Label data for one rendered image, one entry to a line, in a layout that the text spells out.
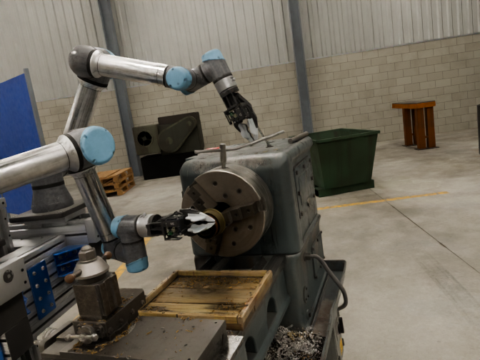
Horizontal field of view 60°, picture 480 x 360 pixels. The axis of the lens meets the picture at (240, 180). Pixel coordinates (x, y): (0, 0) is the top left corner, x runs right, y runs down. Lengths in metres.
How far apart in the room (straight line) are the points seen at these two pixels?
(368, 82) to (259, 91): 2.89
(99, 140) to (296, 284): 0.89
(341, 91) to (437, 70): 2.51
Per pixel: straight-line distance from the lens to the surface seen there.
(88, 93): 1.72
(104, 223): 1.50
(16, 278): 1.30
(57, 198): 1.69
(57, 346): 1.10
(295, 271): 1.62
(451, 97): 12.39
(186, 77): 1.39
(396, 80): 11.89
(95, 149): 1.29
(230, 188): 1.41
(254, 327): 1.31
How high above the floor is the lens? 1.43
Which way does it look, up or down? 10 degrees down
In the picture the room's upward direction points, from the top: 8 degrees counter-clockwise
